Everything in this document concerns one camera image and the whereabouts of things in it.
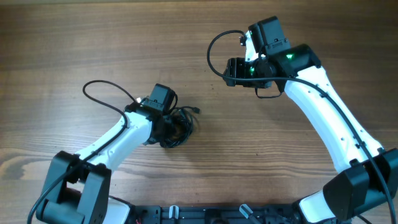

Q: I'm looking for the black USB cable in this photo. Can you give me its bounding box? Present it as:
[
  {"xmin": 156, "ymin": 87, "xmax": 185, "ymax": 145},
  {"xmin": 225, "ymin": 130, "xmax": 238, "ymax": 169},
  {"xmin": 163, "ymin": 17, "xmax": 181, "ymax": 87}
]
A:
[{"xmin": 169, "ymin": 106, "xmax": 201, "ymax": 125}]

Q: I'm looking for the left camera black cable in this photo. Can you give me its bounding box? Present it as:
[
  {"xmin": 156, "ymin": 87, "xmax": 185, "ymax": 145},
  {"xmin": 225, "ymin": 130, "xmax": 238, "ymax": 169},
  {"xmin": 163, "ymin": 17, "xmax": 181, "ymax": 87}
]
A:
[{"xmin": 27, "ymin": 80, "xmax": 144, "ymax": 224}]

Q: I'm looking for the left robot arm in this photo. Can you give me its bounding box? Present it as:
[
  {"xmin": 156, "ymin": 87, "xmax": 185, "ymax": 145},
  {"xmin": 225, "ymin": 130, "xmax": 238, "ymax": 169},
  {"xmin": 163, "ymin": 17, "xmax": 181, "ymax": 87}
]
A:
[{"xmin": 27, "ymin": 84, "xmax": 178, "ymax": 223}]

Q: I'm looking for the black HDMI cable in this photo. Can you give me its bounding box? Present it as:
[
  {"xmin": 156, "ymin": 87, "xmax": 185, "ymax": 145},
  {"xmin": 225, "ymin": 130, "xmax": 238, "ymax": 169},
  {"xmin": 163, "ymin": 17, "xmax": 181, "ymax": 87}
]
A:
[{"xmin": 159, "ymin": 107, "xmax": 195, "ymax": 149}]

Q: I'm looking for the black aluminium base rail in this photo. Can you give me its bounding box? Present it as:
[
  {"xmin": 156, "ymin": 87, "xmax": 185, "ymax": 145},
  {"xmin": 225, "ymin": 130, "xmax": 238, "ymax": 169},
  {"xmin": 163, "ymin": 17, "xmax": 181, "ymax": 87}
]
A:
[{"xmin": 126, "ymin": 204, "xmax": 309, "ymax": 224}]

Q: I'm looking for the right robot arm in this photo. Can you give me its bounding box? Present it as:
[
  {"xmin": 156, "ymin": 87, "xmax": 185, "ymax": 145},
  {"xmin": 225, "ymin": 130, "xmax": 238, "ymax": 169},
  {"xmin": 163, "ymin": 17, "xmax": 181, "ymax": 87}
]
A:
[{"xmin": 221, "ymin": 17, "xmax": 397, "ymax": 223}]

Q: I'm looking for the camera black cable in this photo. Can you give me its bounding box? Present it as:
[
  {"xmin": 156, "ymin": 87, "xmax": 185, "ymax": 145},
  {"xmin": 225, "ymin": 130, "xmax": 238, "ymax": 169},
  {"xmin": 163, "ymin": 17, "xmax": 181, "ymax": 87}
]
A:
[
  {"xmin": 27, "ymin": 80, "xmax": 144, "ymax": 224},
  {"xmin": 206, "ymin": 29, "xmax": 397, "ymax": 224}
]

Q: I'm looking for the right camera black cable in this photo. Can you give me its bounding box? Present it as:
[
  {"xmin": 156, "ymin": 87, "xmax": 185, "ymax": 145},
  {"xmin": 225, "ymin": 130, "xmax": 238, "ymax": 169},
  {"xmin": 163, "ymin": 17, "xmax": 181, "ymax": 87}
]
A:
[{"xmin": 206, "ymin": 29, "xmax": 397, "ymax": 224}]

